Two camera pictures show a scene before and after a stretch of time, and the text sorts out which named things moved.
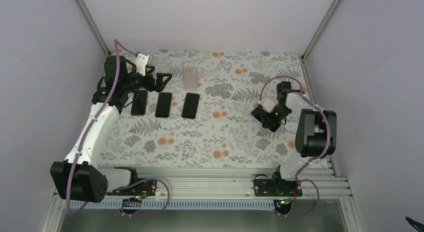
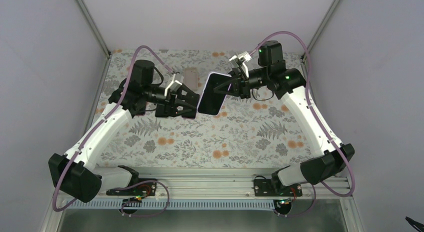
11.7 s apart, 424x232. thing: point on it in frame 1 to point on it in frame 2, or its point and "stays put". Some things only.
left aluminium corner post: [92, 24] stays put
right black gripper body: [282, 111] to [243, 85]
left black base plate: [144, 188] stays put
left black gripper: [159, 86] to [174, 103]
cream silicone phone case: [190, 78] stays put
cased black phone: [163, 105] stays put
